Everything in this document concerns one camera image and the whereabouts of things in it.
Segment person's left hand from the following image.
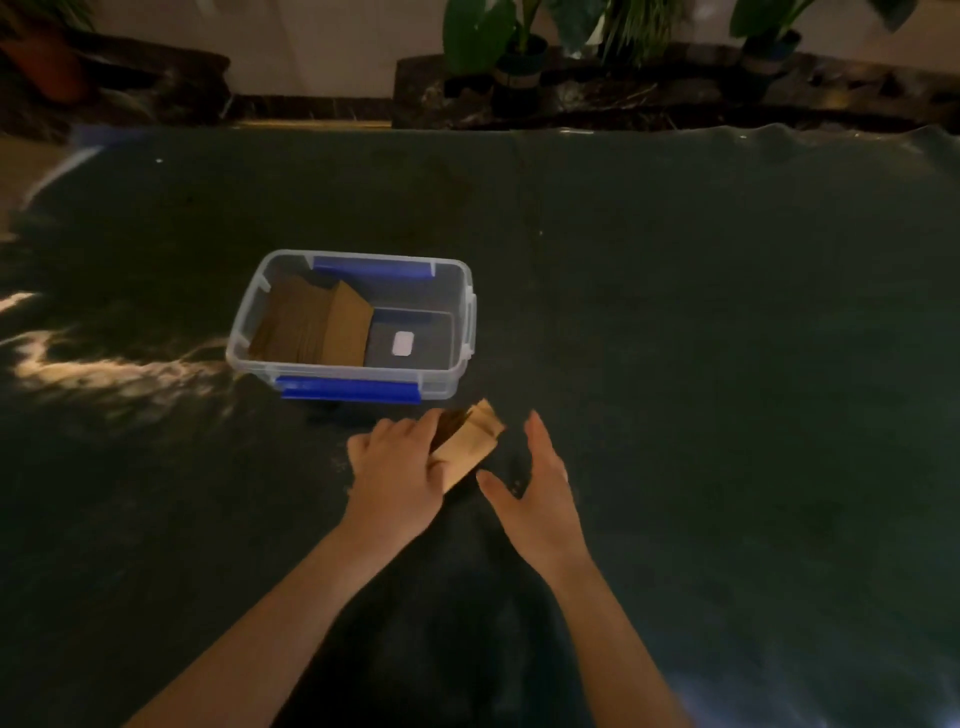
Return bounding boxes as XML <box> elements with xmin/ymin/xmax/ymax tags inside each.
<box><xmin>337</xmin><ymin>408</ymin><xmax>451</xmax><ymax>560</ymax></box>

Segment person's right hand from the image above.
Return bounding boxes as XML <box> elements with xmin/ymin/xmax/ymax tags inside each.
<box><xmin>476</xmin><ymin>410</ymin><xmax>594</xmax><ymax>583</ymax></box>

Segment brown paper envelope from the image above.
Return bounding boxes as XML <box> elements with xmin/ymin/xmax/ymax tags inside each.
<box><xmin>429</xmin><ymin>399</ymin><xmax>506</xmax><ymax>495</ymax></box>

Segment person's left forearm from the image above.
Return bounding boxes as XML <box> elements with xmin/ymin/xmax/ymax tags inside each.
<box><xmin>123</xmin><ymin>525</ymin><xmax>421</xmax><ymax>728</ymax></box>

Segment person's right forearm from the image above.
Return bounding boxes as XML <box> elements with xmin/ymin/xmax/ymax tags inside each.
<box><xmin>541</xmin><ymin>551</ymin><xmax>695</xmax><ymax>728</ymax></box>

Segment clear plastic box blue latches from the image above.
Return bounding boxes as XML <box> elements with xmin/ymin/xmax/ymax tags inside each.
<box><xmin>225</xmin><ymin>249</ymin><xmax>478</xmax><ymax>406</ymax></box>

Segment stack of brown paper envelopes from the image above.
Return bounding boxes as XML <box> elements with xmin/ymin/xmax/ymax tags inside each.
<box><xmin>247</xmin><ymin>273</ymin><xmax>375</xmax><ymax>369</ymax></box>

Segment dark green table cloth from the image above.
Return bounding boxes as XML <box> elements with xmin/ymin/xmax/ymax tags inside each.
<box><xmin>0</xmin><ymin>123</ymin><xmax>960</xmax><ymax>728</ymax></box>

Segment broad-leaf plant in black pot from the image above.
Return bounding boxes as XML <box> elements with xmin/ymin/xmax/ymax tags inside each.
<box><xmin>441</xmin><ymin>0</ymin><xmax>560</xmax><ymax>100</ymax></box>

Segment dark marble planter ledge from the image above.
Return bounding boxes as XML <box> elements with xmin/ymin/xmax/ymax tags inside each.
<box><xmin>392</xmin><ymin>43</ymin><xmax>960</xmax><ymax>136</ymax></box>
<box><xmin>0</xmin><ymin>28</ymin><xmax>234</xmax><ymax>144</ymax></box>

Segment grassy green plant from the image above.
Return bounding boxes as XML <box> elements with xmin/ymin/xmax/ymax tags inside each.
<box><xmin>596</xmin><ymin>0</ymin><xmax>687</xmax><ymax>69</ymax></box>

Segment terracotta plant pot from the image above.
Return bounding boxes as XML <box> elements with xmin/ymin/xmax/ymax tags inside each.
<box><xmin>0</xmin><ymin>0</ymin><xmax>95</xmax><ymax>106</ymax></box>

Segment broad-leaf plant in dark pot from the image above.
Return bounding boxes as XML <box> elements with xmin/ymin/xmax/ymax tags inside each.
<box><xmin>729</xmin><ymin>0</ymin><xmax>920</xmax><ymax>80</ymax></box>

